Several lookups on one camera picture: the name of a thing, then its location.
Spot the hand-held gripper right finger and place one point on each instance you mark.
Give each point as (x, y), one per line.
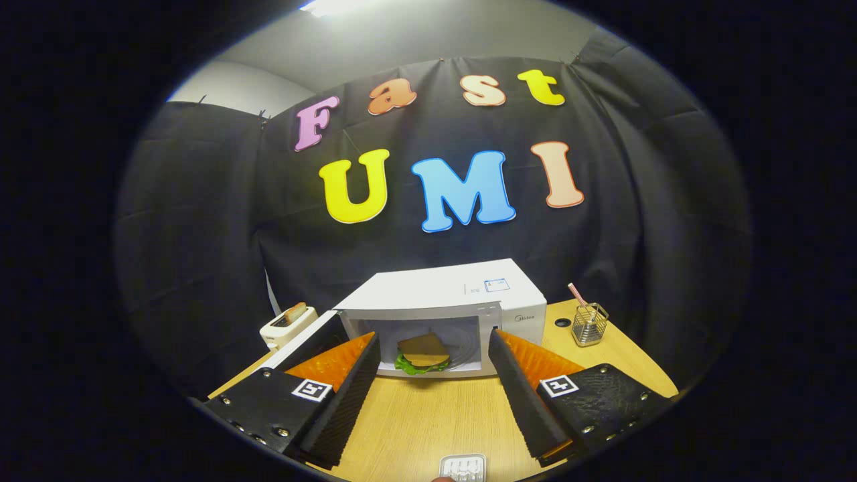
(519, 398)

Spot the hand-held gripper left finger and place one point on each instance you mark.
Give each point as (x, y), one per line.
(348, 402)

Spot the sandwich with green lettuce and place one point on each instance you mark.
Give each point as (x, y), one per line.
(423, 348)

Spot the white microwave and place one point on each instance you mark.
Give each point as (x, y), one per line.
(435, 288)

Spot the white plastic tray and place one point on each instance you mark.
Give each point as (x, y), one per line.
(462, 466)

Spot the white toaster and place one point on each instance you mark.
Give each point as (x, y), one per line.
(281, 331)

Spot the brown toast slice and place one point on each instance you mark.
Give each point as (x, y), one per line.
(296, 312)

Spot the pink striped straw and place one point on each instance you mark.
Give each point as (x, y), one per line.
(576, 293)

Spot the black backdrop cloth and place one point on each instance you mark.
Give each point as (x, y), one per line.
(234, 234)

